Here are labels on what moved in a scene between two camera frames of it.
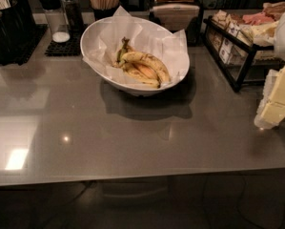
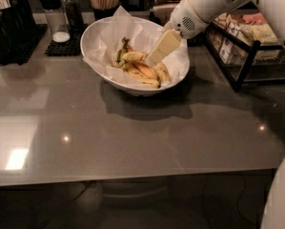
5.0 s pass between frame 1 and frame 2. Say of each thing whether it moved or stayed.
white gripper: moved
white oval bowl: stayed
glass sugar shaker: stayed
